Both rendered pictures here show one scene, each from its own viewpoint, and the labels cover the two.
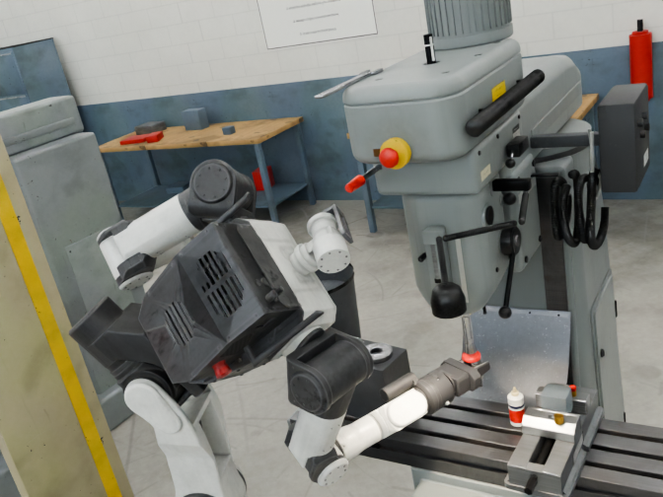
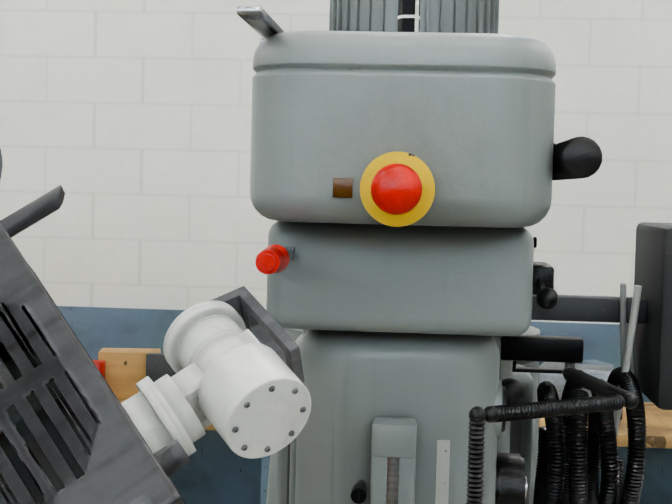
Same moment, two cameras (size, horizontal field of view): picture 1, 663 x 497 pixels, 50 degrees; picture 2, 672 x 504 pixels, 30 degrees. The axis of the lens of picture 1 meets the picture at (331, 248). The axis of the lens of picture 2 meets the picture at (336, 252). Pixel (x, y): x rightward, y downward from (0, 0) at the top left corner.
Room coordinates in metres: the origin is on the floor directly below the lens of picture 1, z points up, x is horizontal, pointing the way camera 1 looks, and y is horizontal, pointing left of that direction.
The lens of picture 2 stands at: (0.49, 0.39, 1.76)
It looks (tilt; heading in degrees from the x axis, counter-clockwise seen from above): 3 degrees down; 330
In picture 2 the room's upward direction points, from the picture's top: 1 degrees clockwise
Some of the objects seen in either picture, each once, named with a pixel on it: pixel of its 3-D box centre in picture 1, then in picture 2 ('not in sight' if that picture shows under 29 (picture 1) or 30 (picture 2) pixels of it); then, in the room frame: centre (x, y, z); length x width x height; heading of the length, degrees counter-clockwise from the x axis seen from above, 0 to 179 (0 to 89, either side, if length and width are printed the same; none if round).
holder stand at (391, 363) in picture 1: (367, 378); not in sight; (1.71, -0.03, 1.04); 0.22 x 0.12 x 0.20; 47
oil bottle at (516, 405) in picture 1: (516, 404); not in sight; (1.52, -0.39, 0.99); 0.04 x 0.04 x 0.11
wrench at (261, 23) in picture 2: (348, 82); (269, 29); (1.46, -0.10, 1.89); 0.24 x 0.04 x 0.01; 146
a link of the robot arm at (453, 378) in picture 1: (447, 384); not in sight; (1.48, -0.21, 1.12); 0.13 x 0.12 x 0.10; 32
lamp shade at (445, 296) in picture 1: (447, 297); not in sight; (1.30, -0.21, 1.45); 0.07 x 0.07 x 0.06
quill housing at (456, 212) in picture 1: (457, 241); (397, 478); (1.53, -0.29, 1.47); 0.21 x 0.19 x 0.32; 56
